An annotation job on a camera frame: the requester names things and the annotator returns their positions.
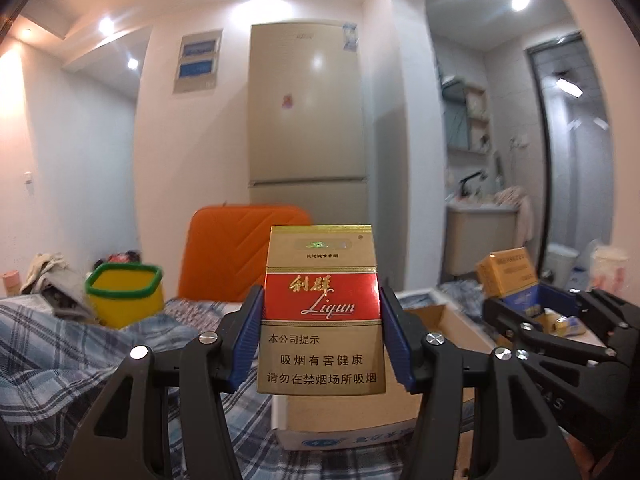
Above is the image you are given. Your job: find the beige vanity cabinet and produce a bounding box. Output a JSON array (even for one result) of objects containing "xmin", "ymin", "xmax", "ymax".
[{"xmin": 446, "ymin": 205, "xmax": 521, "ymax": 277}]

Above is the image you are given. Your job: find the mirror cabinet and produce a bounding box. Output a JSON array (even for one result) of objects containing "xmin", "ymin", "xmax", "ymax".
[{"xmin": 440, "ymin": 76, "xmax": 489, "ymax": 154}]

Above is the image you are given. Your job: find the beige refrigerator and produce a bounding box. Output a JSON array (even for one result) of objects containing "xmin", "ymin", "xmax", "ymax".
[{"xmin": 247, "ymin": 22, "xmax": 372, "ymax": 228}]

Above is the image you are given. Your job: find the red bag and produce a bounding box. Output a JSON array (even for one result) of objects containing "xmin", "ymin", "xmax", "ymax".
[{"xmin": 95, "ymin": 249, "xmax": 143, "ymax": 266}]

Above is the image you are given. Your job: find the black door frame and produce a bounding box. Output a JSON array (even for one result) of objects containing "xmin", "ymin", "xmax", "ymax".
[{"xmin": 524, "ymin": 40, "xmax": 616, "ymax": 291}]

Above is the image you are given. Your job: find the orange quilted chair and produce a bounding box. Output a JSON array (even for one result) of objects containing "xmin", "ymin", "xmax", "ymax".
[{"xmin": 177, "ymin": 204, "xmax": 313, "ymax": 305}]

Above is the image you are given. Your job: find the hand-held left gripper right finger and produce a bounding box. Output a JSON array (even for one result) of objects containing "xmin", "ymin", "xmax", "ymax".
[{"xmin": 377, "ymin": 285, "xmax": 576, "ymax": 480}]

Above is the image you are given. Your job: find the wall electrical panel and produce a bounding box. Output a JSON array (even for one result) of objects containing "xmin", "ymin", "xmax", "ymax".
[{"xmin": 172, "ymin": 29, "xmax": 223, "ymax": 95}]

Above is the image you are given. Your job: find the small yellow blue box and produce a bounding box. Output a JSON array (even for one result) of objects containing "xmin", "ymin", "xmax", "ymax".
[{"xmin": 542, "ymin": 310, "xmax": 586, "ymax": 337}]

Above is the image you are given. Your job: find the pinkish towel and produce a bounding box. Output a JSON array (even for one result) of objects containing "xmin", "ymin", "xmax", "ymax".
[{"xmin": 494, "ymin": 186, "xmax": 535, "ymax": 247}]

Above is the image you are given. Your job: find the pile of grey clothes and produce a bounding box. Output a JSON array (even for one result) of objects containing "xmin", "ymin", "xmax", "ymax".
[{"xmin": 20, "ymin": 252, "xmax": 98, "ymax": 322}]

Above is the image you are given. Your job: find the gold red cigarette pack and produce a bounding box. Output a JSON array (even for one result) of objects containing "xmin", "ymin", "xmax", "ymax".
[{"xmin": 256, "ymin": 224, "xmax": 387, "ymax": 397}]

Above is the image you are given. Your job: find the blue plaid shirt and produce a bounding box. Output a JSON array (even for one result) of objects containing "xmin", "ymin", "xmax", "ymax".
[{"xmin": 0, "ymin": 280, "xmax": 496, "ymax": 480}]

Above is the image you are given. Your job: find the cardboard box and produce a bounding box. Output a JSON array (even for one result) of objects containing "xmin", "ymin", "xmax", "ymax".
[{"xmin": 272, "ymin": 302, "xmax": 497, "ymax": 455}]

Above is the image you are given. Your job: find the yellow carton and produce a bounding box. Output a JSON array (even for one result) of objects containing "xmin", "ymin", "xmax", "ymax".
[{"xmin": 475, "ymin": 248, "xmax": 542, "ymax": 299}]

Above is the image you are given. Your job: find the yellow bin with green rim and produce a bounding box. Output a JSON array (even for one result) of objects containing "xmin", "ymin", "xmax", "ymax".
[{"xmin": 84, "ymin": 262, "xmax": 166, "ymax": 331}]

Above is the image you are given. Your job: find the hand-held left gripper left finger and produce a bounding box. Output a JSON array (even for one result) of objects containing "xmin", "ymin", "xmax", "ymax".
[{"xmin": 55, "ymin": 285, "xmax": 266, "ymax": 480}]

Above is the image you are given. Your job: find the white pink container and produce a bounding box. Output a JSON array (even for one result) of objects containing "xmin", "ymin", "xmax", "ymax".
[{"xmin": 590, "ymin": 245, "xmax": 631, "ymax": 293}]

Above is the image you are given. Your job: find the white toilet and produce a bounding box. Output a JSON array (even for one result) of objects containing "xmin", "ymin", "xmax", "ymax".
[{"xmin": 545, "ymin": 244, "xmax": 577, "ymax": 282}]

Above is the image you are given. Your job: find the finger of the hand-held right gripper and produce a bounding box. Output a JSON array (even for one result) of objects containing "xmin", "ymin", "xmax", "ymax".
[
  {"xmin": 482, "ymin": 284, "xmax": 640, "ymax": 348},
  {"xmin": 495, "ymin": 332, "xmax": 626, "ymax": 376}
]

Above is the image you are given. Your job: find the black faucet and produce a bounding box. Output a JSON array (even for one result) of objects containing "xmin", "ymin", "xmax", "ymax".
[{"xmin": 460, "ymin": 171, "xmax": 488, "ymax": 199}]

